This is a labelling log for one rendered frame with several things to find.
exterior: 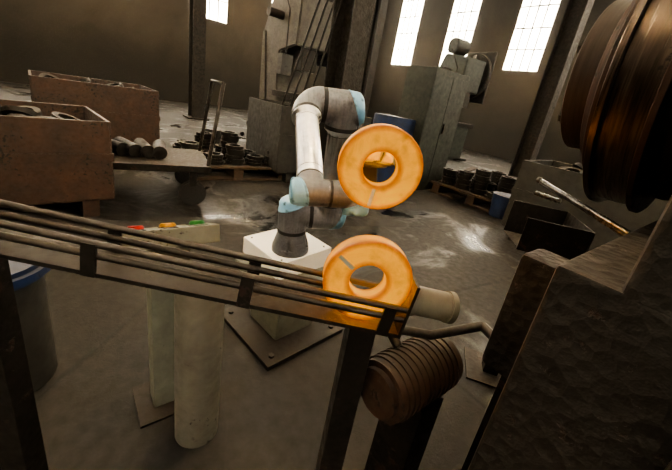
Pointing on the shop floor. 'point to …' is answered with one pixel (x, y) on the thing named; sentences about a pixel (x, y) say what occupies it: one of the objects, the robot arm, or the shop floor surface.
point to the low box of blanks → (55, 155)
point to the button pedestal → (164, 329)
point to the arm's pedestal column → (276, 334)
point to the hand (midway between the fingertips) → (381, 157)
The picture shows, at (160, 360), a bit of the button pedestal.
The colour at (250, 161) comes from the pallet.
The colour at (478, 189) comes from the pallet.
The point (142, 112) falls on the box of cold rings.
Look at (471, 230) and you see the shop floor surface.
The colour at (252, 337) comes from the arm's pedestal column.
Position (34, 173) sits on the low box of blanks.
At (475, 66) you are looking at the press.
